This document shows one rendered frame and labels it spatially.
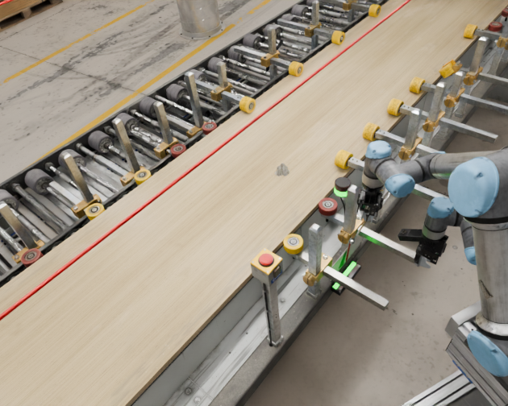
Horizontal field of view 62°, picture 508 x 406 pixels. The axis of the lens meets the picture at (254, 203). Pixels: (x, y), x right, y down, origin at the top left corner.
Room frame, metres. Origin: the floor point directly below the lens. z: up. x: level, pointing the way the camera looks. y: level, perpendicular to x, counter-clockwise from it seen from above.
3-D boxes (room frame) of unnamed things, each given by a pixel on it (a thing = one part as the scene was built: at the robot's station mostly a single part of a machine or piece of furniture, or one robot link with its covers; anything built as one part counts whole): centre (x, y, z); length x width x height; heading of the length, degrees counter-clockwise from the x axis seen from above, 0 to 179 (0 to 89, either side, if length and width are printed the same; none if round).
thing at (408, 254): (1.07, -0.45, 0.84); 0.43 x 0.03 x 0.04; 45
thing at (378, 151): (1.00, -0.41, 1.32); 0.09 x 0.08 x 0.11; 15
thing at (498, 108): (1.80, -1.14, 0.95); 0.50 x 0.04 x 0.04; 45
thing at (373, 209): (1.00, -0.41, 1.16); 0.09 x 0.08 x 0.12; 155
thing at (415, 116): (1.44, -0.73, 0.93); 0.04 x 0.04 x 0.48; 45
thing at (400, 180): (0.91, -0.45, 1.32); 0.11 x 0.11 x 0.08; 15
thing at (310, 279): (0.93, -0.22, 0.84); 0.14 x 0.06 x 0.05; 135
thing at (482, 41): (1.97, -1.26, 0.93); 0.04 x 0.04 x 0.48; 45
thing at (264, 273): (0.73, -0.01, 1.18); 0.07 x 0.07 x 0.08; 45
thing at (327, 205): (1.21, -0.31, 0.85); 0.08 x 0.08 x 0.11
